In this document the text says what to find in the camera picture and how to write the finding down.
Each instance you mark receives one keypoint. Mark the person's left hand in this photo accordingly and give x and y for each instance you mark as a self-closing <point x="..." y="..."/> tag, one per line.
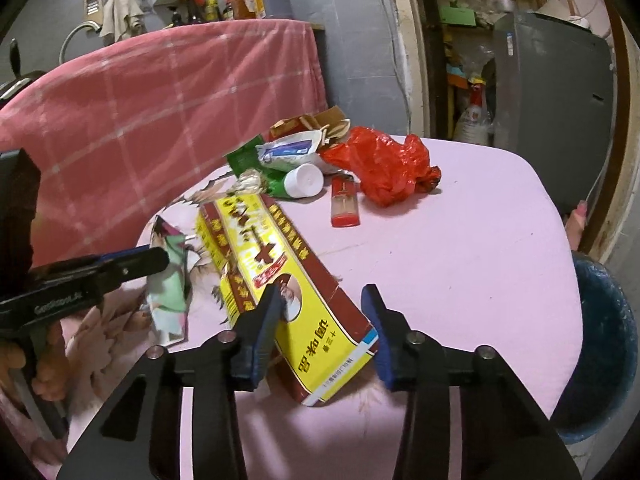
<point x="50" y="370"/>

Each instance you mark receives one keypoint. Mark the red plastic bag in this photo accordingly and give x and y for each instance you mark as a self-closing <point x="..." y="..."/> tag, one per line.
<point x="385" y="165"/>

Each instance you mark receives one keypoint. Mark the white and blue plastic packet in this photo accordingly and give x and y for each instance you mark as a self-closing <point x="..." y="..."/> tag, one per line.
<point x="290" y="150"/>

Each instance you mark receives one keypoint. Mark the blue plastic bin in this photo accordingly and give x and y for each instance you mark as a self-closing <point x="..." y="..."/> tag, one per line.
<point x="600" y="335"/>

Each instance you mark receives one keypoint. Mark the metal faucet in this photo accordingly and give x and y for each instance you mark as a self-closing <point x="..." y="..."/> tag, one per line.
<point x="75" y="29"/>

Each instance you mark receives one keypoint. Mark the crumpled clear plastic wrapper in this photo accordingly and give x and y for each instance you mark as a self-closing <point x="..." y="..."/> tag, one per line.
<point x="247" y="182"/>

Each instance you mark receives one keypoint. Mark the green foil packet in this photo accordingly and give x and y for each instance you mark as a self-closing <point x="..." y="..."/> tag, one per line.
<point x="242" y="157"/>

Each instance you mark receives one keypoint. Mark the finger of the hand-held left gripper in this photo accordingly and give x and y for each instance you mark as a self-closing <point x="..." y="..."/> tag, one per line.
<point x="140" y="264"/>
<point x="65" y="270"/>

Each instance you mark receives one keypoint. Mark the torn green white paper wrapper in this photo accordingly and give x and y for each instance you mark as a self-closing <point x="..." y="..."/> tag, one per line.
<point x="167" y="305"/>

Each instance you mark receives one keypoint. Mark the grey refrigerator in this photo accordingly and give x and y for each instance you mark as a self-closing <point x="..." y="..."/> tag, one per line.
<point x="550" y="100"/>

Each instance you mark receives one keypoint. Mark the green box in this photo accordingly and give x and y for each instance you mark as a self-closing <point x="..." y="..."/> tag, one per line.
<point x="457" y="15"/>

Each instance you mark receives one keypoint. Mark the pink floral tablecloth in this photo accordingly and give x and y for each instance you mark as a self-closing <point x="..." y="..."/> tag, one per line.
<point x="450" y="260"/>

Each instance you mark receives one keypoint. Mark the beige hanging towel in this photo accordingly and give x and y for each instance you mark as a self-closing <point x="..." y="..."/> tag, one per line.
<point x="120" y="10"/>

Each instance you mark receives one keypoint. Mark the red lighter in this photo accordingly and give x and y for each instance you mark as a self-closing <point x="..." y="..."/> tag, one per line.
<point x="344" y="202"/>

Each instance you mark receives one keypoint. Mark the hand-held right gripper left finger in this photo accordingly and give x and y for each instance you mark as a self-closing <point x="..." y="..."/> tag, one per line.
<point x="260" y="340"/>

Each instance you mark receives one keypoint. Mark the metal bowl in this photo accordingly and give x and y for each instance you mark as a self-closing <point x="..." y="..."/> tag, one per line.
<point x="506" y="5"/>

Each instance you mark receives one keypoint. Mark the person's foot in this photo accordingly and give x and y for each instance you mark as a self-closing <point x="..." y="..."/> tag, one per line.
<point x="577" y="220"/>

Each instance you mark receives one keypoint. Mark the white and red spray bottle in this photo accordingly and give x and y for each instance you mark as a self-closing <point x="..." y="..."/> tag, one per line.
<point x="472" y="120"/>

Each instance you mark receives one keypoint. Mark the orange brown carton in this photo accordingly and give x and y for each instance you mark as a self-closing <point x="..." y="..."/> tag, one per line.
<point x="245" y="2"/>

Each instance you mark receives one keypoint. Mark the red paper cup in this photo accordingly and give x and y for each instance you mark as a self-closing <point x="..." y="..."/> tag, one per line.
<point x="320" y="120"/>

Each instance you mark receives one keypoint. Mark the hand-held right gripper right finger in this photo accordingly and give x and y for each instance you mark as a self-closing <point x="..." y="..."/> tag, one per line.
<point x="381" y="345"/>

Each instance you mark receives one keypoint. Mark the black pot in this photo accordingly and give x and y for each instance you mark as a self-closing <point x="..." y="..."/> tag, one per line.
<point x="20" y="85"/>

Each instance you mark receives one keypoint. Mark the yellow and red carton box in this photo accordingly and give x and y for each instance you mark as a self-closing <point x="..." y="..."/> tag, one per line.
<point x="320" y="350"/>

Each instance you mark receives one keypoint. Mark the green tube with white cap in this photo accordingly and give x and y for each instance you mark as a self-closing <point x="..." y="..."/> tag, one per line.
<point x="305" y="180"/>

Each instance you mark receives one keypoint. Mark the pink plaid blanket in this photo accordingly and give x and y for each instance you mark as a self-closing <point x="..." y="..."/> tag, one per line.
<point x="125" y="110"/>

